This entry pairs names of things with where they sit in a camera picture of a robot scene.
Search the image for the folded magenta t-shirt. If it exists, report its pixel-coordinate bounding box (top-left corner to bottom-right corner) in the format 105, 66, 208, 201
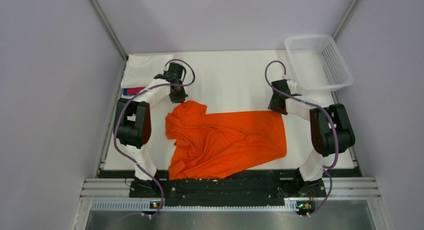
124, 87, 144, 96

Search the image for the folded white t-shirt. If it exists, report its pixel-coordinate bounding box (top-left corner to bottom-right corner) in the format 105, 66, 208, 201
120, 53, 174, 88

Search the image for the aluminium frame post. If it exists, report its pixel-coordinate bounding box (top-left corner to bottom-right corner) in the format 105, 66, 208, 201
332, 0, 361, 42
88, 0, 128, 61

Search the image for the white cable duct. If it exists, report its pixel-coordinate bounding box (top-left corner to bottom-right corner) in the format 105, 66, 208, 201
91, 200, 313, 213

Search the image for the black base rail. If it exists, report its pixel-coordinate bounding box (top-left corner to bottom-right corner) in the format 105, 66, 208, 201
97, 169, 362, 209

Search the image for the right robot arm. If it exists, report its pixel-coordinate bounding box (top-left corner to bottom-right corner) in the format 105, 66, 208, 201
268, 79, 356, 196

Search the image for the orange t-shirt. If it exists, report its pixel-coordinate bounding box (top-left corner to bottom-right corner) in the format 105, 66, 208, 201
165, 101, 287, 180

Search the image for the white plastic basket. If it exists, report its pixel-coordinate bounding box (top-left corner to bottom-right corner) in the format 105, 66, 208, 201
284, 34, 354, 93

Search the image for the purple cable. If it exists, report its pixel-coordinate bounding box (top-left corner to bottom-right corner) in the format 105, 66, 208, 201
264, 60, 340, 218
113, 58, 196, 219

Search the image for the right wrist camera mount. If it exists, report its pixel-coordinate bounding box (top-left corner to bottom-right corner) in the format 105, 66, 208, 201
286, 79, 302, 96

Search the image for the left aluminium frame post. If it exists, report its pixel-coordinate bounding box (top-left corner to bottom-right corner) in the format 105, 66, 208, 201
88, 0, 128, 61

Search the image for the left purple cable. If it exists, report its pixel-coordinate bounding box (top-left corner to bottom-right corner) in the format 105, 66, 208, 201
113, 58, 196, 219

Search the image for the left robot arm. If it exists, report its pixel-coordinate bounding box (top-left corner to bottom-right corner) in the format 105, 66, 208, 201
112, 61, 187, 198

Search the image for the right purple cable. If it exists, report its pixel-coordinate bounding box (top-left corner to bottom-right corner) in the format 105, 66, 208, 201
264, 60, 340, 218

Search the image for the right aluminium frame post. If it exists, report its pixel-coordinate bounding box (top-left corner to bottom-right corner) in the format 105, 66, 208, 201
332, 0, 361, 42

